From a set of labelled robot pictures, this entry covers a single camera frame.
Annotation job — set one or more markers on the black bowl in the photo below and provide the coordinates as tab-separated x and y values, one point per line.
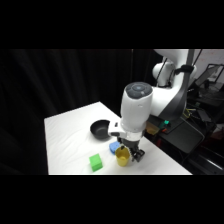
99	130

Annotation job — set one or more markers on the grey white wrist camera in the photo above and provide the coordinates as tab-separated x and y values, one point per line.
114	129

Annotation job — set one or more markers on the black robot stand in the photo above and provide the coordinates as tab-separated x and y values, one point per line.
183	136

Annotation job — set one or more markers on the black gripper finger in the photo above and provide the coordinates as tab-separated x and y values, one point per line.
140	156
131	154

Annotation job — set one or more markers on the blue sponge block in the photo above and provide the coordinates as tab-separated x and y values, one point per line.
114	147

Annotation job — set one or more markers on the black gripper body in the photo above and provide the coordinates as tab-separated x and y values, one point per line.
132	143

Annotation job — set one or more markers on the green cube block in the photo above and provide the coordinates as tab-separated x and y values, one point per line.
96	162

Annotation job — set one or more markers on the yellow plastic cup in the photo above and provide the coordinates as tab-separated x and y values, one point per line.
122	158

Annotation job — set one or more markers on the dark tilted monitor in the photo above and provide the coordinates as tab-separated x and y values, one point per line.
209	76

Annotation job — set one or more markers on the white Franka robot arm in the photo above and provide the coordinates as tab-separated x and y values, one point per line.
136	106

